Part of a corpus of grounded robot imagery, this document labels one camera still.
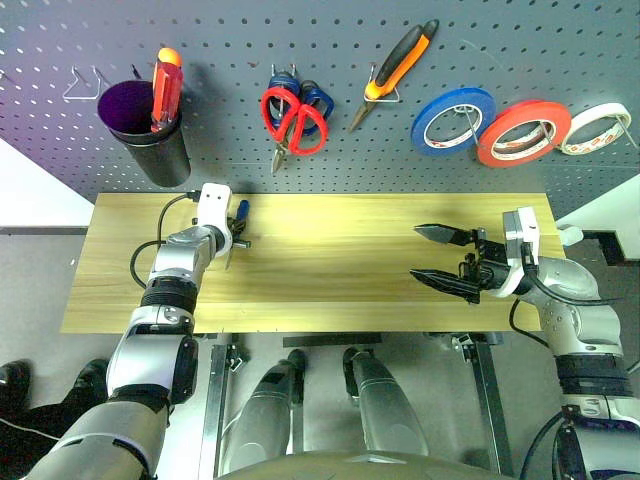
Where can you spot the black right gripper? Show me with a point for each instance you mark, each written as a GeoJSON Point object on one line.
{"type": "Point", "coordinates": [487, 270]}

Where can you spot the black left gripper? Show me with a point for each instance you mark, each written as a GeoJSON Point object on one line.
{"type": "Point", "coordinates": [238, 233]}

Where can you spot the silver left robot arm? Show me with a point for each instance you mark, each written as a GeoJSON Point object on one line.
{"type": "Point", "coordinates": [150, 360]}

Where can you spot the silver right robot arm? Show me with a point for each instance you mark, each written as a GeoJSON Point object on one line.
{"type": "Point", "coordinates": [585, 320]}

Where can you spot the blue tape roll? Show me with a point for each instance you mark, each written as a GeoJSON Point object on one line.
{"type": "Point", "coordinates": [425, 132]}

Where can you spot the red tape roll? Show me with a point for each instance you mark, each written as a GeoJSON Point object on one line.
{"type": "Point", "coordinates": [525, 111]}

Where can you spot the white tape roll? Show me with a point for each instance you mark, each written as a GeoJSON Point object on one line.
{"type": "Point", "coordinates": [595, 114]}

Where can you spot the grey metal pegboard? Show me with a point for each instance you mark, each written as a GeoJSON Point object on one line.
{"type": "Point", "coordinates": [320, 40]}

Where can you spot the black plastic cup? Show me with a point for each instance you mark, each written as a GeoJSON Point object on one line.
{"type": "Point", "coordinates": [160, 160]}

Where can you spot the white blue plastic object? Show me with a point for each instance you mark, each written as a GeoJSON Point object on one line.
{"type": "Point", "coordinates": [570, 235]}

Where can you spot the black flat strip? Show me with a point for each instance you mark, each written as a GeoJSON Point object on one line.
{"type": "Point", "coordinates": [330, 341]}

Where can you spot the silver right robot leg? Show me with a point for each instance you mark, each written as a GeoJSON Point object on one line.
{"type": "Point", "coordinates": [390, 405]}

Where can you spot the silver robot leg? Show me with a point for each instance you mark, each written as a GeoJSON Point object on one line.
{"type": "Point", "coordinates": [390, 405]}
{"type": "Point", "coordinates": [265, 415]}

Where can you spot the silver left robot leg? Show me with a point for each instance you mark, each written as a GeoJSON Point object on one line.
{"type": "Point", "coordinates": [265, 415]}

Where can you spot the small black peg hook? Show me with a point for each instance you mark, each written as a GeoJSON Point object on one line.
{"type": "Point", "coordinates": [135, 71]}

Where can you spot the black shoe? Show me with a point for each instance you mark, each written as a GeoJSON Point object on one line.
{"type": "Point", "coordinates": [92, 377]}

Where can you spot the grey robot torso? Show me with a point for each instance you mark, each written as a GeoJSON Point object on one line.
{"type": "Point", "coordinates": [365, 466]}

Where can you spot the black trousers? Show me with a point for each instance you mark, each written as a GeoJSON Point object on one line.
{"type": "Point", "coordinates": [35, 425]}

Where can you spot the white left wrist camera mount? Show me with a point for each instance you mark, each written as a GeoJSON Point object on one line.
{"type": "Point", "coordinates": [212, 205]}

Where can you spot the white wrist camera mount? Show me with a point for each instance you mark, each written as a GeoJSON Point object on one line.
{"type": "Point", "coordinates": [527, 225]}
{"type": "Point", "coordinates": [212, 205]}

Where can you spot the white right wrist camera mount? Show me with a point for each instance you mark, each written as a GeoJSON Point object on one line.
{"type": "Point", "coordinates": [527, 225]}

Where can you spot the metal table frame leg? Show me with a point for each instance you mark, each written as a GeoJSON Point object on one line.
{"type": "Point", "coordinates": [215, 410]}
{"type": "Point", "coordinates": [492, 400]}

